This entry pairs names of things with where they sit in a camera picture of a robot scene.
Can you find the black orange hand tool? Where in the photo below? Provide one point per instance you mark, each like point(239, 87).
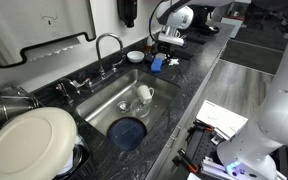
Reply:
point(202, 126)
point(187, 160)

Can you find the black bowl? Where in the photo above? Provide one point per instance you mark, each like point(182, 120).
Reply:
point(208, 30)

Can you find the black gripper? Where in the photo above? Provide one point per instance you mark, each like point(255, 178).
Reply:
point(165, 48)

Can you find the white paper sheet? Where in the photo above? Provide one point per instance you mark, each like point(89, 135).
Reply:
point(221, 118)

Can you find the orange liquid soap bottle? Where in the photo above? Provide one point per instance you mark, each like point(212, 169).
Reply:
point(149, 42)

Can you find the chrome sink faucet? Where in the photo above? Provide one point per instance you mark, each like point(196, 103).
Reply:
point(100, 56)

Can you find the black soap dispenser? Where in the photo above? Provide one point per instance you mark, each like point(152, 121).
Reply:
point(127, 11)

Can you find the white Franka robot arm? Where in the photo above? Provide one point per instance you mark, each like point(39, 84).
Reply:
point(284, 100)

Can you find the white round plate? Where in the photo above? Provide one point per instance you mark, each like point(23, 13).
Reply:
point(65, 161)

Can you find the dark floor mat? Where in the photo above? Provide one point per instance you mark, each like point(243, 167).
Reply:
point(250, 56)

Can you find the black flat pad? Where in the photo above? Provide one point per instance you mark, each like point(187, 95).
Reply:
point(182, 54)

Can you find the chrome side sprayer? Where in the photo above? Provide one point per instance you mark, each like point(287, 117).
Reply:
point(64, 95)

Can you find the crumpled white paper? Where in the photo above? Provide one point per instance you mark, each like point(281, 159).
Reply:
point(173, 62)

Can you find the dark blue plate in sink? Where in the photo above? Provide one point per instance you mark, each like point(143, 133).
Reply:
point(126, 133)

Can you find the stainless paper towel dispenser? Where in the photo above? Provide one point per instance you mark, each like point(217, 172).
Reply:
point(24, 26)

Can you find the aluminium extrusion bars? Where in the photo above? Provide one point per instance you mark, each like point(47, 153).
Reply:
point(214, 169)

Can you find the stainless steel sink basin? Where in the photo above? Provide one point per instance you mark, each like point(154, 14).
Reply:
point(117, 86)

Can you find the plain cream mug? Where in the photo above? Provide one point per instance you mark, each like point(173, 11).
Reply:
point(144, 93)

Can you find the blue sponge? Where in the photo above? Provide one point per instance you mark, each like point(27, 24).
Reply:
point(156, 65)

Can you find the black dish rack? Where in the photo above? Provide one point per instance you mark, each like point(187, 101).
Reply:
point(85, 163)

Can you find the black perforated board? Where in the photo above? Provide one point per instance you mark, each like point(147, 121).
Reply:
point(202, 145)

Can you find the black tray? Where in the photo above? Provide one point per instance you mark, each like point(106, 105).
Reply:
point(194, 40)

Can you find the small white bowl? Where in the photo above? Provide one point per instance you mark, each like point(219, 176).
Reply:
point(135, 56)

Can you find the clear drinking glass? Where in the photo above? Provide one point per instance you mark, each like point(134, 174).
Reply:
point(140, 108)

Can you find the cream round plate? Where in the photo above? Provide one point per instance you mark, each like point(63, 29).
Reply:
point(27, 146)

